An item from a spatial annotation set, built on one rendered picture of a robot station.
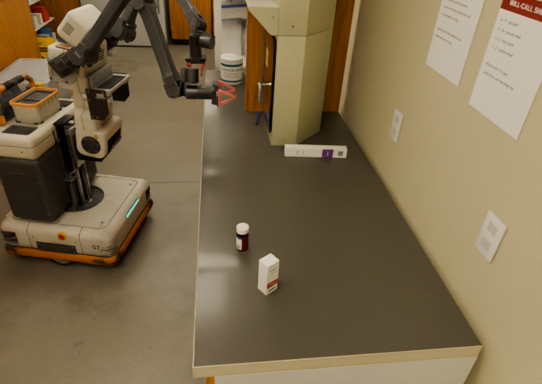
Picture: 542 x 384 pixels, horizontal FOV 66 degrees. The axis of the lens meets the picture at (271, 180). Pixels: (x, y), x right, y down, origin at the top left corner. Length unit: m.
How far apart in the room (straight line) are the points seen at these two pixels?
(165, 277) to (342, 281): 1.49
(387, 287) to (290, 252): 0.30
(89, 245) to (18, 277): 0.46
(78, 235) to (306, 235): 1.51
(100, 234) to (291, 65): 1.41
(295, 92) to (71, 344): 1.60
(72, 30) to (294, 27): 1.04
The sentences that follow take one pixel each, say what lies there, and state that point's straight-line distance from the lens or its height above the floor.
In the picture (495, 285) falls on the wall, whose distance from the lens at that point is 1.18.
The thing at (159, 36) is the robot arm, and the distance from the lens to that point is 1.81.
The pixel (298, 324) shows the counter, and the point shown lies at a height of 0.94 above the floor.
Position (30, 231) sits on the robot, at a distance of 2.67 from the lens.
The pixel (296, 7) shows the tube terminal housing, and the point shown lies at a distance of 1.65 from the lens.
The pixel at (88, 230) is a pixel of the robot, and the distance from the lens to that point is 2.51.
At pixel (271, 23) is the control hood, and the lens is 1.65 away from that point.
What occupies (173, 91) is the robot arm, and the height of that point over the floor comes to 1.16.
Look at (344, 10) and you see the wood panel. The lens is 2.09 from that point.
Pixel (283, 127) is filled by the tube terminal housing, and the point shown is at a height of 1.03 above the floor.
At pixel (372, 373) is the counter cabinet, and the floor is 0.86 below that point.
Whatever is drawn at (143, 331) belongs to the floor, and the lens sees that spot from 2.31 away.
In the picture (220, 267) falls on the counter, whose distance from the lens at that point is 1.22.
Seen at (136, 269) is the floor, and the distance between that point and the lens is 2.62.
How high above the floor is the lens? 1.80
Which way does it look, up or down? 33 degrees down
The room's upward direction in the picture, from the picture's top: 4 degrees clockwise
